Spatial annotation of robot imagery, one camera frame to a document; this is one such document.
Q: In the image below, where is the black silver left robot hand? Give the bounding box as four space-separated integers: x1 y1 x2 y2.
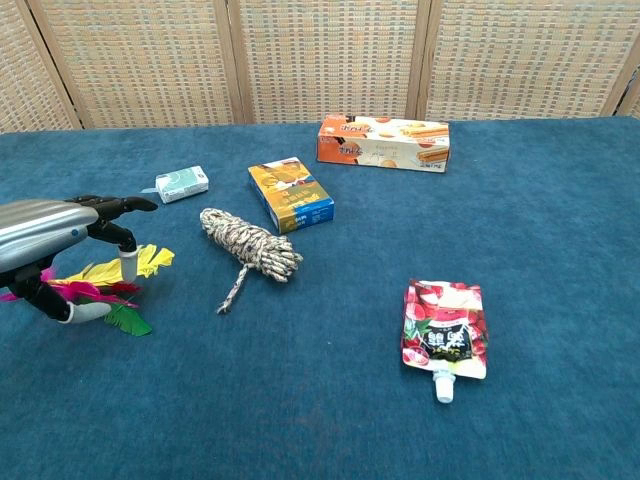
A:
0 194 159 325

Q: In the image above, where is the colourful feather shuttlecock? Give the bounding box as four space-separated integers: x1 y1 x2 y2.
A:
0 243 176 338

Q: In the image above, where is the small white tissue pack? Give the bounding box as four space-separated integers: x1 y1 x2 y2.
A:
141 165 210 205

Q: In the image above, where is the yellow blue snack box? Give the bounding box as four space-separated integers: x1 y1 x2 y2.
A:
247 156 336 235

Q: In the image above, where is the woven folding screen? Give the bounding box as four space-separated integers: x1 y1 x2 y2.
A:
0 0 640 134

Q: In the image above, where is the long orange white biscuit box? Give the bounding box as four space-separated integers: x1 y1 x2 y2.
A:
316 114 451 174

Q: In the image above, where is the red fruit drink pouch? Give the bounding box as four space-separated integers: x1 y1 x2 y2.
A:
400 278 489 404

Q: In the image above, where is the braided rope bundle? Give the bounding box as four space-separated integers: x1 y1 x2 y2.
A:
199 207 304 315

